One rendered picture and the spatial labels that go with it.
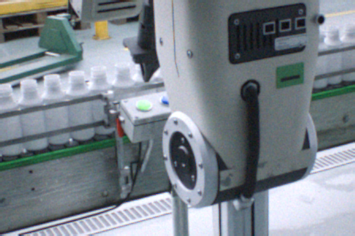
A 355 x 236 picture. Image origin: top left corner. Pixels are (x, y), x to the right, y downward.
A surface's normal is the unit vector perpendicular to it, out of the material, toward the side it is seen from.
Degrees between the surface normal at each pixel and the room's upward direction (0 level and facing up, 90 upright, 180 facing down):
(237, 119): 90
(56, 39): 90
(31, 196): 90
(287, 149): 90
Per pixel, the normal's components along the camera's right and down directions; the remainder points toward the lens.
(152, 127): 0.44, 0.59
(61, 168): 0.45, 0.29
